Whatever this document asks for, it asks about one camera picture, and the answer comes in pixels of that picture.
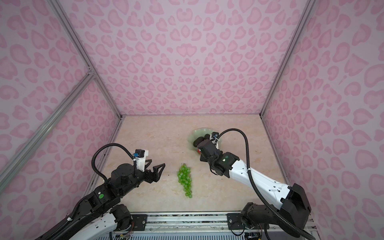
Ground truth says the aluminium frame profile left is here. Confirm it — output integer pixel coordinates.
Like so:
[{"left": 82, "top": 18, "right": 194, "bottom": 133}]
[{"left": 1, "top": 1, "right": 124, "bottom": 193}]

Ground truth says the metal base rail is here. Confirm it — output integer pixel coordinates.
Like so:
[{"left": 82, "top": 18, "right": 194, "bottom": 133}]
[{"left": 98, "top": 211, "right": 319, "bottom": 240}]

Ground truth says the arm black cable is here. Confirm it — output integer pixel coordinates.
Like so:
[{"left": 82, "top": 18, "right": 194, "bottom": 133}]
[
  {"left": 91, "top": 143, "right": 136, "bottom": 182},
  {"left": 217, "top": 128, "right": 316, "bottom": 240}
]

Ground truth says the green glass fruit bowl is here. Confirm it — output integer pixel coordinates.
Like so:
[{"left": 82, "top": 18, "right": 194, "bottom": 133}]
[{"left": 187, "top": 128, "right": 221, "bottom": 151}]

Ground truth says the aluminium frame profile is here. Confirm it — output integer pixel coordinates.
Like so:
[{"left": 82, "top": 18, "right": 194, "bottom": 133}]
[
  {"left": 1, "top": 1, "right": 124, "bottom": 193},
  {"left": 260, "top": 0, "right": 318, "bottom": 185}
]

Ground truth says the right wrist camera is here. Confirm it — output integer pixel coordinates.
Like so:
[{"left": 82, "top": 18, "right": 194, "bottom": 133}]
[{"left": 210, "top": 132, "right": 219, "bottom": 142}]

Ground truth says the green fake grape bunch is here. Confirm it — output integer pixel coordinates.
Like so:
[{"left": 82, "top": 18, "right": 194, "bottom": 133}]
[{"left": 177, "top": 164, "right": 193, "bottom": 198}]

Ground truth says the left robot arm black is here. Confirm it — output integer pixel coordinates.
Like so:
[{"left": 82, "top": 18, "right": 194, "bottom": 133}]
[{"left": 37, "top": 160, "right": 159, "bottom": 240}]

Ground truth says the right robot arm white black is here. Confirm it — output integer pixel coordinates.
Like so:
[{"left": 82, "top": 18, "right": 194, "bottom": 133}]
[{"left": 192, "top": 137, "right": 314, "bottom": 240}]

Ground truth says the aluminium frame profile right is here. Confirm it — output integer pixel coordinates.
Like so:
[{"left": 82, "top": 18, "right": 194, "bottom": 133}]
[{"left": 260, "top": 0, "right": 318, "bottom": 185}]

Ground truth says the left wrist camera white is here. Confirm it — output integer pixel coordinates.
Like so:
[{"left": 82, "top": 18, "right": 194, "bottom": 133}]
[{"left": 134, "top": 149, "right": 149, "bottom": 172}]

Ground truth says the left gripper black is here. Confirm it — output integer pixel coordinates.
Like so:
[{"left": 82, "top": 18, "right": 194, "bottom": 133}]
[{"left": 121, "top": 158, "right": 166, "bottom": 198}]

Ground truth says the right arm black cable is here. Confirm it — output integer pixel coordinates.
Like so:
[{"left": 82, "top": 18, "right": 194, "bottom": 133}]
[{"left": 217, "top": 128, "right": 316, "bottom": 240}]

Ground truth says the dark avocado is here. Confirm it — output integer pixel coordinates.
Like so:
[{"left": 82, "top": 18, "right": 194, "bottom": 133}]
[{"left": 193, "top": 137, "right": 205, "bottom": 148}]

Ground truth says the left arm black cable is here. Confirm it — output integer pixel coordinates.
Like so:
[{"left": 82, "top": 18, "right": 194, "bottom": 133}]
[{"left": 91, "top": 143, "right": 136, "bottom": 182}]

